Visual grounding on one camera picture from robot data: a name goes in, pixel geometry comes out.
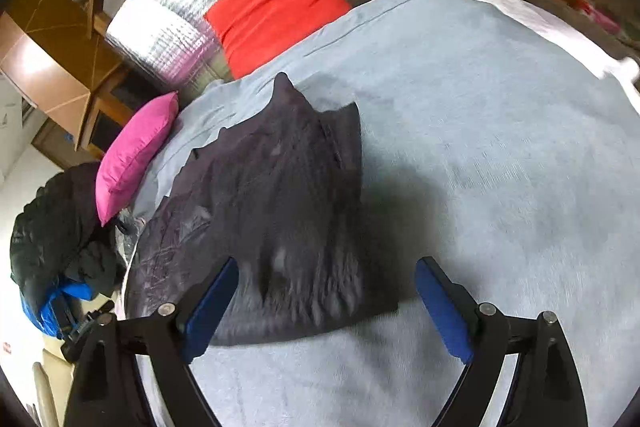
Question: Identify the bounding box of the blue jacket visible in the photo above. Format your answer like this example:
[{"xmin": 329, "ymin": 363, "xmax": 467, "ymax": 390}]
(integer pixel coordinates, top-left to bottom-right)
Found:
[{"xmin": 21, "ymin": 280, "xmax": 98, "ymax": 339}]

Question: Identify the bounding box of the pink pillow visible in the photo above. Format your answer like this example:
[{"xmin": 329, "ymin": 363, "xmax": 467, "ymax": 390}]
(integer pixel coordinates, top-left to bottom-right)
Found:
[{"xmin": 94, "ymin": 91, "xmax": 179, "ymax": 227}]

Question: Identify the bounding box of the red cushion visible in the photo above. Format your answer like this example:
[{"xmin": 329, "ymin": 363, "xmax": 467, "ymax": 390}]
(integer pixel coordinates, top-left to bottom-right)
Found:
[{"xmin": 204, "ymin": 0, "xmax": 352, "ymax": 79}]

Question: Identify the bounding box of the grey blanket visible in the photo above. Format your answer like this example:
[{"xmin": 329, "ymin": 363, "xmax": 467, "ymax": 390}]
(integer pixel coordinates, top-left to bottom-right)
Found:
[{"xmin": 134, "ymin": 0, "xmax": 639, "ymax": 426}]

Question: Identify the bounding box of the brown wooden cabinet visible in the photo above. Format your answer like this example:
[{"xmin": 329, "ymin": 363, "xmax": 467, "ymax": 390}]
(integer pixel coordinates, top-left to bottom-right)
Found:
[{"xmin": 1, "ymin": 0, "xmax": 160, "ymax": 159}]

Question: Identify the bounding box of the dark quilted jacket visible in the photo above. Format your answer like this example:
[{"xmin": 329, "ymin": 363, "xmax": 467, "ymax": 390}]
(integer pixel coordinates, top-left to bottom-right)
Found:
[{"xmin": 125, "ymin": 74, "xmax": 397, "ymax": 346}]

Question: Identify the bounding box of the black puffer coat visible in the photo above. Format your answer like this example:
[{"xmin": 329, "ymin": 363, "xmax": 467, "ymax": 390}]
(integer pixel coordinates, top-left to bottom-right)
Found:
[{"xmin": 10, "ymin": 162, "xmax": 125, "ymax": 313}]

